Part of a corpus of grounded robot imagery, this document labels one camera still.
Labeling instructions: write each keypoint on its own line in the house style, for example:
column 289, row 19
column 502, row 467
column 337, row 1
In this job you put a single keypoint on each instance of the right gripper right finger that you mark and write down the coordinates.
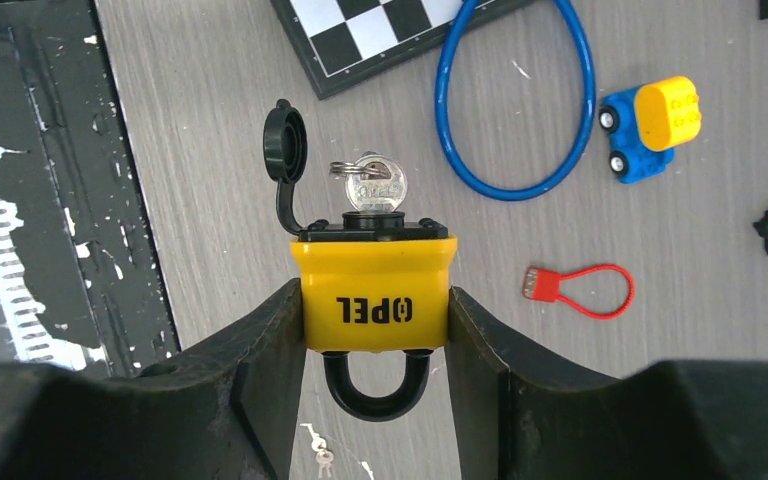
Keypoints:
column 522, row 411

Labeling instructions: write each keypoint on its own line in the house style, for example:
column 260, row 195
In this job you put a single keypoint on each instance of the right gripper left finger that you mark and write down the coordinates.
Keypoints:
column 226, row 408

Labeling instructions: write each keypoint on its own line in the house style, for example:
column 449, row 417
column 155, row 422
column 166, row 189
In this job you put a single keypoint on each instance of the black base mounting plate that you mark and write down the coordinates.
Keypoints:
column 80, row 280

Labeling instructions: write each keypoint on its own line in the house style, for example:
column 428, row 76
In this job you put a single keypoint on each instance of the spare silver keys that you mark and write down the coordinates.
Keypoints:
column 329, row 452

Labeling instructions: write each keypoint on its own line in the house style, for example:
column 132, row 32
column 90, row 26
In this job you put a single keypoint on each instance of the blue yellow toy car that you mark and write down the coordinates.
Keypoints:
column 645, row 124

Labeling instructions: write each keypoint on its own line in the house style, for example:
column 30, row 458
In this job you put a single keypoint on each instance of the yellow black padlock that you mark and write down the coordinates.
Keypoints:
column 373, row 282

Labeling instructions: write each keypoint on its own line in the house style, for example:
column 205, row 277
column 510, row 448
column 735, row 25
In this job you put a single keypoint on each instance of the red cable seal tag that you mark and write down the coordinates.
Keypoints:
column 600, row 292

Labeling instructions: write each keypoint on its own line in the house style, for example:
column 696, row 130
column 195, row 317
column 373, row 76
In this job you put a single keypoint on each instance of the silver key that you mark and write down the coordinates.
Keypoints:
column 374, row 183

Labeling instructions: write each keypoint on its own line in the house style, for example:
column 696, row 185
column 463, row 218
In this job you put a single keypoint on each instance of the black white chessboard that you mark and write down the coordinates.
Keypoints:
column 343, row 43

